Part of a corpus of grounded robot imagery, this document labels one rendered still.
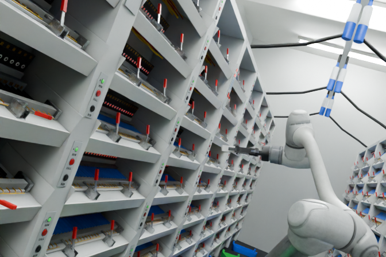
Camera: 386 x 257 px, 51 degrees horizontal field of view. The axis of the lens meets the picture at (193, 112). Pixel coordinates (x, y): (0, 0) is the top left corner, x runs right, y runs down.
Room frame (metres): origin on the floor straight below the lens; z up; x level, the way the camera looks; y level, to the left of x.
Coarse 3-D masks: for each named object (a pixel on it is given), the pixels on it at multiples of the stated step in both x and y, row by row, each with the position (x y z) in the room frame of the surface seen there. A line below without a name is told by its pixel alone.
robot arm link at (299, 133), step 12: (288, 120) 1.80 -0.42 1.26; (300, 120) 1.75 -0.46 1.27; (288, 132) 1.80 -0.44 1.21; (300, 132) 1.74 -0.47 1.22; (312, 132) 1.76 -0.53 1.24; (288, 144) 1.84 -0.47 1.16; (300, 144) 1.76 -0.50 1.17; (312, 144) 1.68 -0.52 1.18; (312, 156) 1.66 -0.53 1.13; (312, 168) 1.65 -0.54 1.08; (324, 168) 1.64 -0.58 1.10; (324, 180) 1.61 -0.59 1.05; (324, 192) 1.59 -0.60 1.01; (336, 204) 1.51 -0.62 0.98
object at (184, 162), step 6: (186, 144) 2.37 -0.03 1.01; (174, 156) 1.88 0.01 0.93; (198, 156) 2.34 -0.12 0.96; (168, 162) 1.82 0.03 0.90; (174, 162) 1.89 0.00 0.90; (180, 162) 1.98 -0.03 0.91; (186, 162) 2.06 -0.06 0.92; (192, 162) 2.17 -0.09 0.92; (198, 162) 2.33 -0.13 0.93; (186, 168) 2.14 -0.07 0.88; (192, 168) 2.25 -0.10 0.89
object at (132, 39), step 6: (150, 0) 1.55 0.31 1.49; (156, 0) 1.59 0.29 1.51; (156, 6) 1.61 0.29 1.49; (162, 6) 1.65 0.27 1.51; (162, 12) 1.67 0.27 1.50; (132, 36) 1.51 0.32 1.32; (126, 42) 1.49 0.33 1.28; (132, 42) 1.53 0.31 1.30; (138, 42) 1.58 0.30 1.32; (138, 48) 1.59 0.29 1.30; (144, 48) 1.64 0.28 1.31; (144, 54) 1.66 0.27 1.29; (150, 54) 1.71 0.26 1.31; (108, 90) 1.49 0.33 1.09; (120, 96) 1.59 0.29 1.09; (132, 102) 1.71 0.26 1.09
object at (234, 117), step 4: (228, 100) 2.43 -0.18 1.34; (228, 108) 2.60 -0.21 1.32; (224, 112) 2.51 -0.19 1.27; (228, 112) 2.59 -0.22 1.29; (232, 112) 2.86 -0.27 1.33; (236, 112) 3.02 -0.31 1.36; (228, 116) 2.66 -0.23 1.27; (232, 116) 2.74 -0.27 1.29; (236, 116) 3.01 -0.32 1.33; (240, 116) 3.01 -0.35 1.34; (232, 120) 2.82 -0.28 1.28; (236, 120) 2.92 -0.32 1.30; (236, 124) 3.01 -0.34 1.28
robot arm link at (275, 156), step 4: (272, 148) 1.90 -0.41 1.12; (276, 148) 1.90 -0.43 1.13; (280, 148) 1.89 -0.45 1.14; (272, 152) 1.89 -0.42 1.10; (276, 152) 1.89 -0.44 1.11; (280, 152) 1.88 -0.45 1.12; (272, 156) 1.89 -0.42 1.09; (276, 156) 1.89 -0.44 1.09; (280, 156) 1.88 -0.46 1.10; (272, 160) 1.90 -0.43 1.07; (276, 160) 1.89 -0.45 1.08; (280, 160) 1.89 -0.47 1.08; (280, 164) 1.91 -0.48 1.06
